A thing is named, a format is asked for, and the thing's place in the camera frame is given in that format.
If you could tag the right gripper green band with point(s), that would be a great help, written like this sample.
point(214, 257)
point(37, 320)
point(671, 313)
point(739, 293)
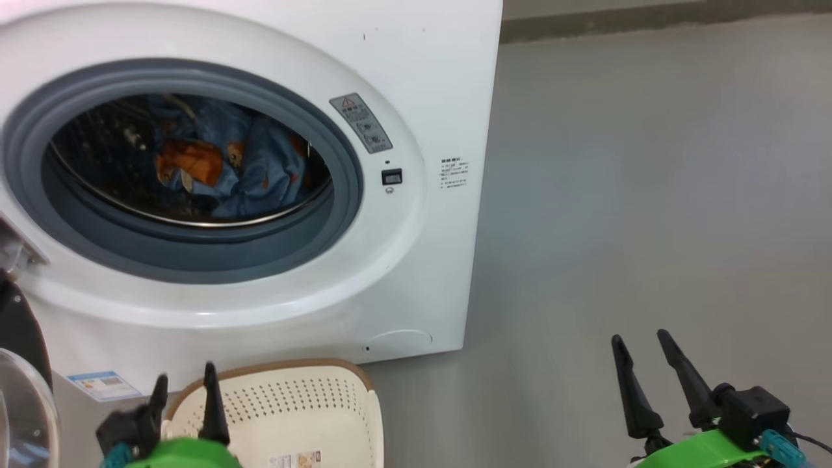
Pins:
point(747, 416)

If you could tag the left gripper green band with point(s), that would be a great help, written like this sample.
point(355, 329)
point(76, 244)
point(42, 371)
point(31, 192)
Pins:
point(175, 455)

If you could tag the black glass washing machine door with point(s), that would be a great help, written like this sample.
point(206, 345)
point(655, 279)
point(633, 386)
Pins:
point(23, 416)

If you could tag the blue bear-print garment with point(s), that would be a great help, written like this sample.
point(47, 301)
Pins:
point(260, 169)

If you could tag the cream perforated laundry basket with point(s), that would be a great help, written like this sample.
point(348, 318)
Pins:
point(305, 409)

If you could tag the paper basket label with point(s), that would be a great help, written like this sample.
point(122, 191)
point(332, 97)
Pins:
point(296, 460)

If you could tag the grey rubber door gasket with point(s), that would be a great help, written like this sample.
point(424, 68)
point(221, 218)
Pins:
point(195, 250)

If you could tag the metal door hinge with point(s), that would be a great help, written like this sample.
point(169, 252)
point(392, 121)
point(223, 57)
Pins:
point(19, 250)

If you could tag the white front-load washing machine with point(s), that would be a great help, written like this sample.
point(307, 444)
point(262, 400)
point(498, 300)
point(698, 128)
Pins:
point(416, 273)

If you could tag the black door latch socket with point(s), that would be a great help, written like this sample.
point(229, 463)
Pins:
point(392, 177)

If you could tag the blue energy label sticker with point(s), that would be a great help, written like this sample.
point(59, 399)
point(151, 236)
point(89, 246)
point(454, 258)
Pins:
point(104, 385)

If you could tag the round white filter cover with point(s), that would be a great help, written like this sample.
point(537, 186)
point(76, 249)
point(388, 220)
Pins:
point(398, 342)

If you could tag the stainless steel washer drum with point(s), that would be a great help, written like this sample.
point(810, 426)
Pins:
point(97, 149)

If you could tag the grey warning sticker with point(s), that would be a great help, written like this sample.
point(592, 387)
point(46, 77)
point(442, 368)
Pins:
point(361, 123)

